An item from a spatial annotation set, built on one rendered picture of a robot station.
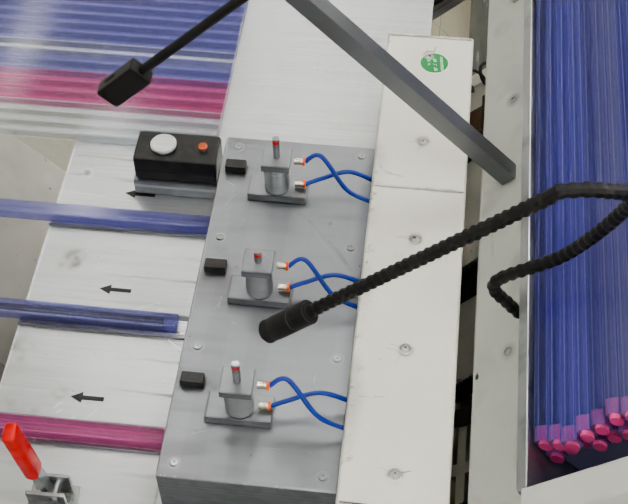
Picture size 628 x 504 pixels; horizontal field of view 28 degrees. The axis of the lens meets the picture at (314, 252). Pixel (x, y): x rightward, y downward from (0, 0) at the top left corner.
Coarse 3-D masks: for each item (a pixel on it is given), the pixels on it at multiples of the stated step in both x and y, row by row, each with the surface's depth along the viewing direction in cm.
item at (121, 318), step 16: (0, 304) 107; (16, 304) 107; (32, 304) 107; (48, 304) 107; (64, 304) 107; (48, 320) 107; (64, 320) 107; (80, 320) 106; (96, 320) 106; (112, 320) 106; (128, 320) 106; (144, 320) 106; (160, 320) 106; (176, 320) 106
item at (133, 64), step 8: (128, 64) 99; (136, 64) 100; (120, 72) 100; (128, 72) 99; (136, 72) 99; (152, 72) 101; (104, 80) 102; (112, 80) 100; (120, 80) 100; (128, 80) 100; (136, 80) 100; (144, 80) 100; (104, 88) 101; (112, 88) 101; (120, 88) 101; (128, 88) 101; (136, 88) 100; (104, 96) 102; (112, 96) 101; (120, 96) 101; (128, 96) 101; (112, 104) 102; (120, 104) 102
